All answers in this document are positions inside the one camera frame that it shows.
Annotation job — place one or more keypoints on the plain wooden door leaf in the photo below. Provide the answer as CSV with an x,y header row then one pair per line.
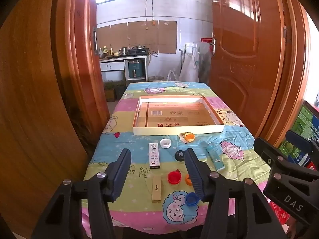
x,y
30,104

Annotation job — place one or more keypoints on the shallow cardboard box tray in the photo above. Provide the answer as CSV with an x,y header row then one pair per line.
x,y
174,119

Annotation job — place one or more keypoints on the green printed carton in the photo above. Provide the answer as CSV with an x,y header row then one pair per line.
x,y
304,124

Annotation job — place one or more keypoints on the white bottle cap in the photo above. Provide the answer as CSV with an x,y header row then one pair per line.
x,y
165,143

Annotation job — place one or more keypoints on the cardboard wall panel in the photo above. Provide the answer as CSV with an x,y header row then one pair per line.
x,y
137,36

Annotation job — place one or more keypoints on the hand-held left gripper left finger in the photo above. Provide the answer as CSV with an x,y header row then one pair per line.
x,y
122,171

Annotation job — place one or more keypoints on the orange bottle cap black label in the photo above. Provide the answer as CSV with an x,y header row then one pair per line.
x,y
188,179

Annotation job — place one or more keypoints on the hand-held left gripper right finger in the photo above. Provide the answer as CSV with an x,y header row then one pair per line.
x,y
194,173

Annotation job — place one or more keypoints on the teal slim box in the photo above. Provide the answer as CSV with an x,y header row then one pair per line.
x,y
215,158

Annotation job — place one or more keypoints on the black and white slim box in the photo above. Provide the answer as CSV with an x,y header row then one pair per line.
x,y
154,155

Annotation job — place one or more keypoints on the gold slim box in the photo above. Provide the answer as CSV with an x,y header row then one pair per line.
x,y
156,188

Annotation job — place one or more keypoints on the white woven sack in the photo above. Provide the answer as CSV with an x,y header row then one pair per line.
x,y
189,67

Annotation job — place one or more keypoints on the red paper strip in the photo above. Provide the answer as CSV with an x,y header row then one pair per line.
x,y
206,40

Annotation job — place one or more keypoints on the black gas stove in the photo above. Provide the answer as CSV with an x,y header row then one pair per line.
x,y
138,51

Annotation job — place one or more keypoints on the metal door hinge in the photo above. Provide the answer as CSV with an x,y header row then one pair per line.
x,y
287,34

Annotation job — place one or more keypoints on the blue bottle cap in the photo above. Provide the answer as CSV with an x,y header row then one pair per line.
x,y
192,199

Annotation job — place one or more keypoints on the planter box with grass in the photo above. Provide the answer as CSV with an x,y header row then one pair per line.
x,y
113,89

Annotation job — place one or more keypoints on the metal kettle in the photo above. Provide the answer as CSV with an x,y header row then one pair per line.
x,y
122,51

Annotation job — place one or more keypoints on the yellow-orange bottle cap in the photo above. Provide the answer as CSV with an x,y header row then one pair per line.
x,y
189,136

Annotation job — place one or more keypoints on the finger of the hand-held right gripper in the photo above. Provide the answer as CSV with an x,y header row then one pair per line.
x,y
299,140
265,149

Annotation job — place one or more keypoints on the red bottle cap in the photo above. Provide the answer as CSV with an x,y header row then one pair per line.
x,y
174,177

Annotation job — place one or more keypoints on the cooking oil bottle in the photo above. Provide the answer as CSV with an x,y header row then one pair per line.
x,y
111,50

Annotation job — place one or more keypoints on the carved wooden door leaf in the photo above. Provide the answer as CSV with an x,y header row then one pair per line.
x,y
239,54

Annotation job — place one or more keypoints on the white kitchen counter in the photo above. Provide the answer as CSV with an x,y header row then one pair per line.
x,y
112,66

